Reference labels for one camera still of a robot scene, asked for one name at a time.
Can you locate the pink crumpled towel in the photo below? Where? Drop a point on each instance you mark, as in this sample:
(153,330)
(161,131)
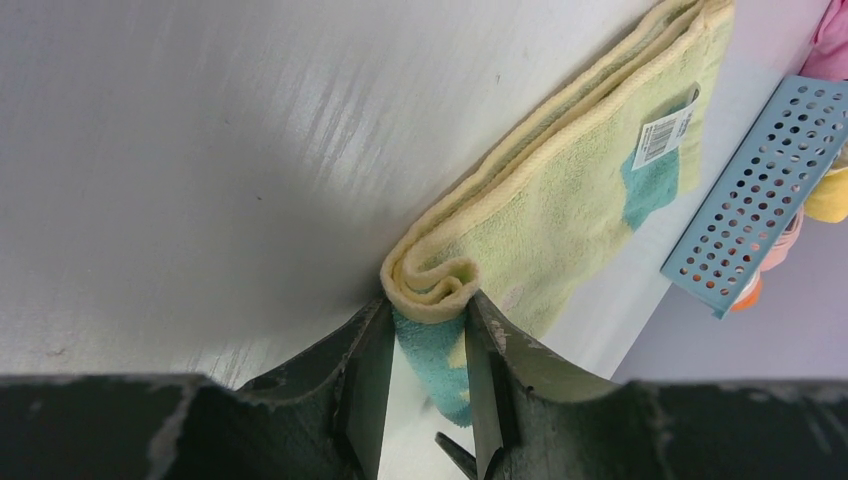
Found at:
(827,59)

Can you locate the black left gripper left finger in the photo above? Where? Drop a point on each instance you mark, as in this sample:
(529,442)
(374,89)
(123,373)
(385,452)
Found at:
(319,415)

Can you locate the blue perforated basket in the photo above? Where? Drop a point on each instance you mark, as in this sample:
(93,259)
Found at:
(786,152)

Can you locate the rolled yellow towel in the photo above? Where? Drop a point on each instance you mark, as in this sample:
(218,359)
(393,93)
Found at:
(828,201)

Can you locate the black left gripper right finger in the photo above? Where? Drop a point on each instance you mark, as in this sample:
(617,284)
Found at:
(539,416)

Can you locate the rolled orange towel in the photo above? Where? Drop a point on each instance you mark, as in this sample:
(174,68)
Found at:
(750,294)

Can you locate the yellow green teal towel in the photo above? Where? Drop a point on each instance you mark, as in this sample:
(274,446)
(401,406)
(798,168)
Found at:
(556,199)

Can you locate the rolled pink towel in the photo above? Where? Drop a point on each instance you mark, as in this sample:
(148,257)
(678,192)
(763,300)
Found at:
(780,249)

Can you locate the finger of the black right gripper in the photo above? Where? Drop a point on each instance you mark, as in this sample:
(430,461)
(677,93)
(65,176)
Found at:
(464,460)

